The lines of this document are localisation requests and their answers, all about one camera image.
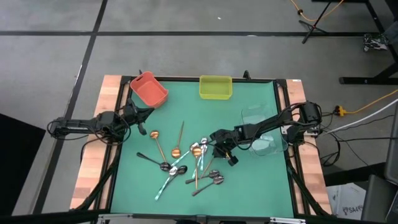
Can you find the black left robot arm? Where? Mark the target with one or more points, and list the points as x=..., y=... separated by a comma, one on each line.
x=77, y=124

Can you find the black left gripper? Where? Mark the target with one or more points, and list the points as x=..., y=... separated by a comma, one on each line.
x=132, y=113

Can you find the clear plastic bin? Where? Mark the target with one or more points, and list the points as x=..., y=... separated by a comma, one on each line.
x=267, y=146

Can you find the large steel spoon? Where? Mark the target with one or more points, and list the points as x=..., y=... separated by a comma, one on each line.
x=218, y=180

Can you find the yellow plastic bin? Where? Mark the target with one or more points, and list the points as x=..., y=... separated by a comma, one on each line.
x=215, y=88

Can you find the green table mat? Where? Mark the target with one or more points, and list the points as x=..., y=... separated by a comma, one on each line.
x=248, y=186

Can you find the black aluminium table frame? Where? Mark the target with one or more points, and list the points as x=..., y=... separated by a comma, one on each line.
x=180, y=78

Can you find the white cardboard box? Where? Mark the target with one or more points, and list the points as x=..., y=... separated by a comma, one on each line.
x=348, y=202

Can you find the person's foot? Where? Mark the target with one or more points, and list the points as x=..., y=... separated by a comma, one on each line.
x=374, y=42

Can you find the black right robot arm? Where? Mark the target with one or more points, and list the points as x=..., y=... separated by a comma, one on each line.
x=273, y=119

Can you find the dark grey chair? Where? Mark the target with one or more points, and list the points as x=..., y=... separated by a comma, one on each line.
x=377, y=199

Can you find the black desk frame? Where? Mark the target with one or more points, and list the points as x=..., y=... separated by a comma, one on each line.
x=367, y=80

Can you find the black aluminium crossbeam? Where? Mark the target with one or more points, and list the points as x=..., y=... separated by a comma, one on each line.
x=31, y=219

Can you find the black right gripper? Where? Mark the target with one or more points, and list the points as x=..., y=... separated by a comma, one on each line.
x=225, y=138

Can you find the black spoon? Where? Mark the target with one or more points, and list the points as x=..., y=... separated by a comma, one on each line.
x=214, y=173
x=164, y=166

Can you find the orange plastic bin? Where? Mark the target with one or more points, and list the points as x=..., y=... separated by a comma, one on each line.
x=149, y=90

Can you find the black tripod stand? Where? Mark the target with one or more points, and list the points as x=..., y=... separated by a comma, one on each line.
x=311, y=27

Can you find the dark steel spoons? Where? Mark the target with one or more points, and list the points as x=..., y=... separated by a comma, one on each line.
x=182, y=169

